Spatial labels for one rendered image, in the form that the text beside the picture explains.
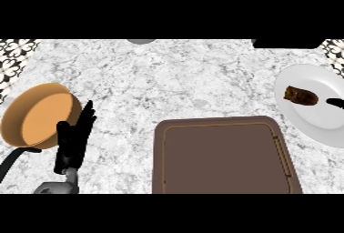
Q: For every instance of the black appliance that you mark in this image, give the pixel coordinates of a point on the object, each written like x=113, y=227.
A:
x=287, y=43

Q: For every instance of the brown tray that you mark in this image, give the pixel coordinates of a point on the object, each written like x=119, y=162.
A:
x=223, y=156

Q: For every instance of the white plate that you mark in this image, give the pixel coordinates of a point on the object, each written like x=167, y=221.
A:
x=314, y=104

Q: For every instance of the brown sweet potato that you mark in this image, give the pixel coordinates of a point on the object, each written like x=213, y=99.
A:
x=302, y=96

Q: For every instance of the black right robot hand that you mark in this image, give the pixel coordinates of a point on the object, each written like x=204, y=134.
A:
x=336, y=102

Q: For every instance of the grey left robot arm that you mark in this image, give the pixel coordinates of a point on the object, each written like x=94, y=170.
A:
x=61, y=185

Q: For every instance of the grey round object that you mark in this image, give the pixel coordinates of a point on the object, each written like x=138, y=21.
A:
x=141, y=41

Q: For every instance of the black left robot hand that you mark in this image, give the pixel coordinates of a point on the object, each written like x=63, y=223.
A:
x=71, y=142

